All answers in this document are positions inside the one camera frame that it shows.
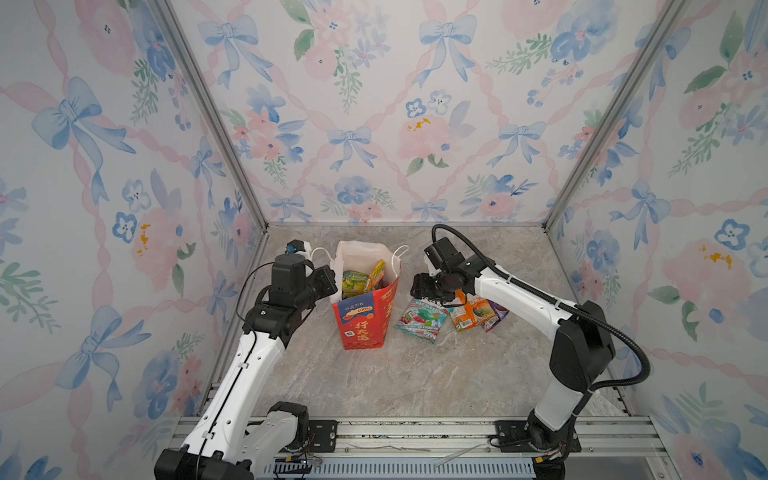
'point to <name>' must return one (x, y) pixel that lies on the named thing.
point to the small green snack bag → (353, 283)
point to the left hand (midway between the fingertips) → (336, 269)
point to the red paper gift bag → (364, 318)
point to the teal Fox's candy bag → (423, 319)
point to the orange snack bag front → (376, 277)
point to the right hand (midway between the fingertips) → (418, 290)
